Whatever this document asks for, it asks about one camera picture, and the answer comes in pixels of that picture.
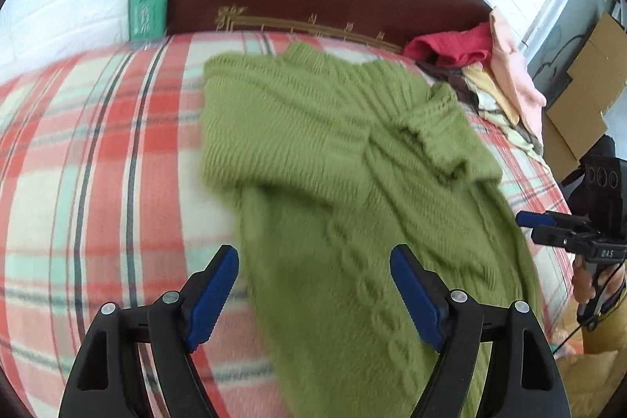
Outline pink cloth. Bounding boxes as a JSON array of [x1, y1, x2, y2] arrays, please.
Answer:
[[489, 7, 547, 139]]

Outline brown cardboard sheet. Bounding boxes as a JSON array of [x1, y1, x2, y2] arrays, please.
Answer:
[[545, 13, 627, 176]]

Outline thin black cable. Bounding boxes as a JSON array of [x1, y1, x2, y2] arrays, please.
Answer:
[[553, 268, 625, 354]]

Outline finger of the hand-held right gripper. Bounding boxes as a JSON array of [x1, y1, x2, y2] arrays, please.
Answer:
[[531, 226, 596, 251], [515, 211, 593, 229]]

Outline pale yellow checked cloth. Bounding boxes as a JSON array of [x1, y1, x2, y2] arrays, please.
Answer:
[[463, 63, 544, 155]]

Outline dark brown cloth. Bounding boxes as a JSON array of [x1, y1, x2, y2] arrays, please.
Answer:
[[416, 60, 483, 111]]

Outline person's right hand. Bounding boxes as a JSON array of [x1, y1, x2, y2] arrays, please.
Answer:
[[572, 254, 598, 307]]

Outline green knit sweater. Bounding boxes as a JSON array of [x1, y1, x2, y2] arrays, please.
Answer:
[[200, 42, 544, 418]]

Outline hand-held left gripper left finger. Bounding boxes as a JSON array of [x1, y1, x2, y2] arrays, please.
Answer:
[[59, 245, 241, 418]]

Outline red plaid blanket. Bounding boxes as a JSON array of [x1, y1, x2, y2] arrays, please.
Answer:
[[0, 30, 574, 418]]

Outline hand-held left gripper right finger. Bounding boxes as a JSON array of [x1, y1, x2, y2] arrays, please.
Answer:
[[389, 244, 571, 418]]

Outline red cloth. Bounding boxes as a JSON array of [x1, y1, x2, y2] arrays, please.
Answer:
[[402, 22, 495, 67]]

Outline person's mustard trousers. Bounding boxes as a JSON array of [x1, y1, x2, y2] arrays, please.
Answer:
[[556, 286, 627, 418]]

